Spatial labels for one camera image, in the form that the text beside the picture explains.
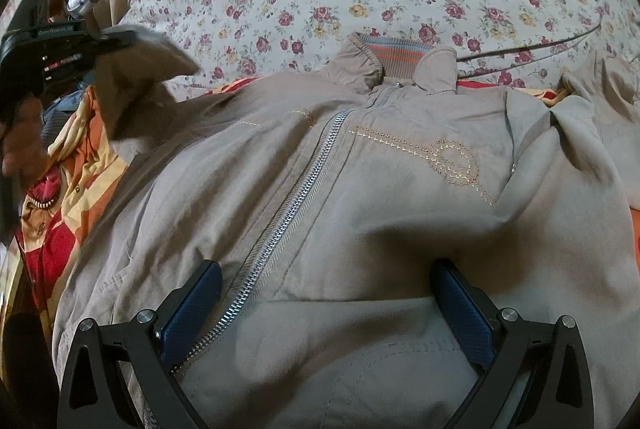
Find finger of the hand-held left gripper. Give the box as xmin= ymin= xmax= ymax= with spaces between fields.
xmin=92 ymin=27 xmax=138 ymax=58

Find beige zip jacket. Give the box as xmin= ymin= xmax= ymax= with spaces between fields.
xmin=52 ymin=25 xmax=640 ymax=429

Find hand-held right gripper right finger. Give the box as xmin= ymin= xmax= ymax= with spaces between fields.
xmin=431 ymin=258 xmax=599 ymax=429

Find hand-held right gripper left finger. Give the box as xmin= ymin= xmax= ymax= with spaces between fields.
xmin=57 ymin=260 xmax=224 ymax=429

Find red orange printed blanket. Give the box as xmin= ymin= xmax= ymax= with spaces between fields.
xmin=15 ymin=76 xmax=640 ymax=326

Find grey striped cloth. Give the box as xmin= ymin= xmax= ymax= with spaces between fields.
xmin=41 ymin=106 xmax=86 ymax=152

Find person's left hand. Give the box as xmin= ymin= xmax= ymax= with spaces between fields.
xmin=0 ymin=93 xmax=51 ymax=182

